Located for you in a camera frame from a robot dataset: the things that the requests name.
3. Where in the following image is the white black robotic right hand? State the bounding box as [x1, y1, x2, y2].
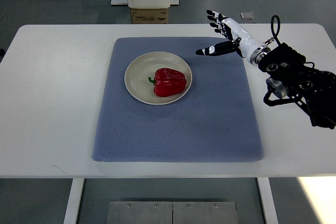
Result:
[196, 10, 271, 65]

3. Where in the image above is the red bell pepper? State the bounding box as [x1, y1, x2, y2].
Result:
[148, 68, 187, 97]

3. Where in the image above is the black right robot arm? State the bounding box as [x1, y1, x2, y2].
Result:
[258, 43, 335, 129]

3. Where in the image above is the small grey floor plate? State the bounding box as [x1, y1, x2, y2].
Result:
[240, 12, 255, 20]

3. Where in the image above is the cream round plate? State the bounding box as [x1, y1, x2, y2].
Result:
[124, 51, 192, 105]

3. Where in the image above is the blue textured mat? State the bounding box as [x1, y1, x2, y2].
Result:
[92, 37, 264, 163]

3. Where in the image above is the cardboard box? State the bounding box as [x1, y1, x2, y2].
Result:
[130, 8, 168, 24]

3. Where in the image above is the right white table leg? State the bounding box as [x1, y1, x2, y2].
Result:
[257, 177, 278, 224]

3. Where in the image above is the white table leg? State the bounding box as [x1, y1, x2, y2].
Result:
[64, 178, 85, 224]
[257, 177, 278, 224]

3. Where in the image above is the left white table leg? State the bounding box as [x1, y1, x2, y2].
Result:
[64, 178, 85, 224]

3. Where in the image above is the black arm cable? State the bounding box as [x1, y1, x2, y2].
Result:
[270, 15, 281, 45]

